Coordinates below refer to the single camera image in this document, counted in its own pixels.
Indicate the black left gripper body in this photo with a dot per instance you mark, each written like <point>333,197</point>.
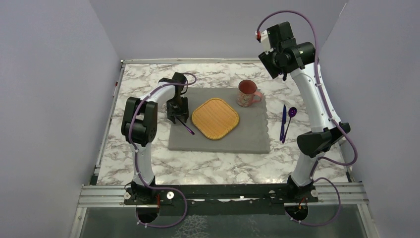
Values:
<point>177,107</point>

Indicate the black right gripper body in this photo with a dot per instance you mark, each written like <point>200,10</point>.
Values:
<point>270,60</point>

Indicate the purple iridescent fork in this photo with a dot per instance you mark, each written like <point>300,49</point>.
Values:
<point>187,127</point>

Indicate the woven yellow wicker tray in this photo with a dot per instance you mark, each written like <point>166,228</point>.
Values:
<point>215,118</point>

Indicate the pink patterned cup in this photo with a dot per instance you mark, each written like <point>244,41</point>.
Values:
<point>248,93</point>

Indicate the purple iridescent spoon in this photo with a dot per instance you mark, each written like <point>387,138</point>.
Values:
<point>291,113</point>

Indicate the grey scalloped cloth placemat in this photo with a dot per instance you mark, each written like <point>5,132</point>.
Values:
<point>250,136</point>

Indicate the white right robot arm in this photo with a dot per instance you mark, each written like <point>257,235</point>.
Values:
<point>326,126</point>

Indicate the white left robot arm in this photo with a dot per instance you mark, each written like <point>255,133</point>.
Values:
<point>140,121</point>

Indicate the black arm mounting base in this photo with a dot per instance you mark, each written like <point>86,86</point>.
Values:
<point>225,199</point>

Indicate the purple iridescent knife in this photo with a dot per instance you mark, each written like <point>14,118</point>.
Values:
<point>283,122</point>

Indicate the aluminium table frame rail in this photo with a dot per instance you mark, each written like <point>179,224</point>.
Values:
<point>95,196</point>

